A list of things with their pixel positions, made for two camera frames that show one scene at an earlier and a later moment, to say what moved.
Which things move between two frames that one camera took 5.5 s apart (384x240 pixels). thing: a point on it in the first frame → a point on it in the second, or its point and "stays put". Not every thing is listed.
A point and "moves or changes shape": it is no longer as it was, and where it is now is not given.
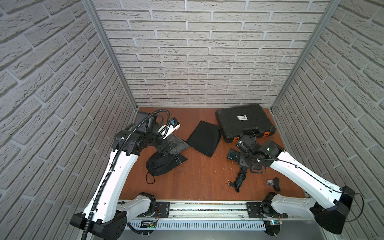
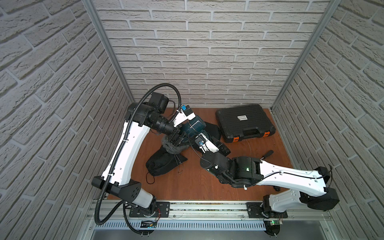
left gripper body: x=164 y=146 → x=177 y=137
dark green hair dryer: x=235 y=154 moves or changes shape
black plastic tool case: x=250 y=120 stays put
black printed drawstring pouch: x=158 y=163 stays put
